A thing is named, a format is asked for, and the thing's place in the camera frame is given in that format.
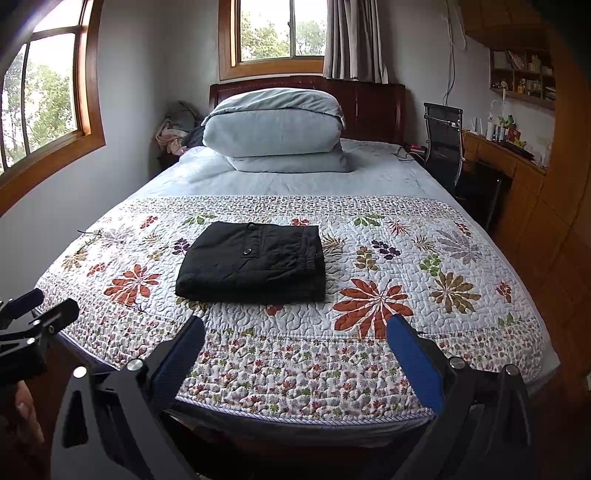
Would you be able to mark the person's left hand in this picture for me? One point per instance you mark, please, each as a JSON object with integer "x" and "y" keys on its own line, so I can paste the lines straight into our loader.
{"x": 30, "y": 415}

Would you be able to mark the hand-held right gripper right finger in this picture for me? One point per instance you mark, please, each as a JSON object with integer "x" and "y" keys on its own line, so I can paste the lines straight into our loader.
{"x": 415, "y": 364}

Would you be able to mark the floral quilt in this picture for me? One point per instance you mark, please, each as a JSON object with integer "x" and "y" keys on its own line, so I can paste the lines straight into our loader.
{"x": 286, "y": 360}

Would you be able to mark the black pants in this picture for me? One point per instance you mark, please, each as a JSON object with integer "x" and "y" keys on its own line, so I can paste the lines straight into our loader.
{"x": 251, "y": 265}

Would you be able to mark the light blue bedsheet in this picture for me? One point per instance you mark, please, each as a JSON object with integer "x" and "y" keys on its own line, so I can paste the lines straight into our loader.
{"x": 369, "y": 177}

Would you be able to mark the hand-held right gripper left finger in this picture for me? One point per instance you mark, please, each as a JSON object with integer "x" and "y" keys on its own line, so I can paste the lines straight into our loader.
{"x": 180, "y": 355}

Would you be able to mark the wooden wall shelf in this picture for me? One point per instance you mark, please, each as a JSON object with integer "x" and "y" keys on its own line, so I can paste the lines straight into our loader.
{"x": 526, "y": 74}

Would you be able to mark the wooden framed window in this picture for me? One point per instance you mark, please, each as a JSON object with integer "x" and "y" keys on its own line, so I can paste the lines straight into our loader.
{"x": 51, "y": 92}
{"x": 277, "y": 32}

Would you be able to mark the light blue folded duvet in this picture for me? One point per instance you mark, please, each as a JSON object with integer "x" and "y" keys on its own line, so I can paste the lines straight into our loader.
{"x": 272, "y": 120}

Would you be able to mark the grey curtain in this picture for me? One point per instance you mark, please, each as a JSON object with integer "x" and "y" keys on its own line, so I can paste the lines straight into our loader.
{"x": 353, "y": 37}

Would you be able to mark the dark wooden headboard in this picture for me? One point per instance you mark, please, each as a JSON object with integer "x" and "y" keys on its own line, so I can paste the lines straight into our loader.
{"x": 374, "y": 110}

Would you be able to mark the green plush toy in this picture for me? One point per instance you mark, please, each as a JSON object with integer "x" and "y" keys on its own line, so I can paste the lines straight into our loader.
{"x": 507, "y": 121}

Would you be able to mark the wooden wardrobe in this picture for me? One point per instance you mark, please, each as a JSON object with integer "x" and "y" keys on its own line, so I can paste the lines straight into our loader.
{"x": 572, "y": 184}

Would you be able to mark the pile of clothes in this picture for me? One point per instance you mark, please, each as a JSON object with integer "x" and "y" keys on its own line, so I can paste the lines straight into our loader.
{"x": 178, "y": 124}

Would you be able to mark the white router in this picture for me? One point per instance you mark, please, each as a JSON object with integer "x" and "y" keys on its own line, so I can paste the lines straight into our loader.
{"x": 476, "y": 127}

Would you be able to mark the wooden wall cabinet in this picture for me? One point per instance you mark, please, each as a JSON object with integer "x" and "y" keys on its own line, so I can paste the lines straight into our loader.
{"x": 503, "y": 21}

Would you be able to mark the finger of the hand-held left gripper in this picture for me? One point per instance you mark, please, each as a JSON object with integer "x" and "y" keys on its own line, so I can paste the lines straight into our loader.
{"x": 60, "y": 316}
{"x": 25, "y": 302}

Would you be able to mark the light blue pillow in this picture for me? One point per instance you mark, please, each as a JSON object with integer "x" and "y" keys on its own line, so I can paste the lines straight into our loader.
{"x": 295, "y": 162}

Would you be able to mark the black office chair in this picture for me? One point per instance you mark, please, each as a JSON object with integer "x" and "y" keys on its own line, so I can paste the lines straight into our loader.
{"x": 443, "y": 138}

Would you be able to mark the wooden desk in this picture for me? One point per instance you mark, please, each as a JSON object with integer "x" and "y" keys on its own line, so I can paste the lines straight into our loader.
{"x": 521, "y": 189}

